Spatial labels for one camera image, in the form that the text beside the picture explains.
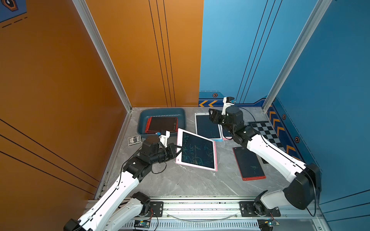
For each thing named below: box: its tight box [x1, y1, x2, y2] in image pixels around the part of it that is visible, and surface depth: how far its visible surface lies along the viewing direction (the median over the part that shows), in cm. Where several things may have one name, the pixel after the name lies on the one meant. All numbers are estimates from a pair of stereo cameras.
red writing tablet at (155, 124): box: [145, 116, 179, 134], surface depth 111 cm
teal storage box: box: [137, 107, 187, 139], surface depth 114 cm
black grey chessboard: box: [248, 120, 287, 153], surface depth 103 cm
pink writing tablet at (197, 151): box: [175, 128, 218, 172], surface depth 78 cm
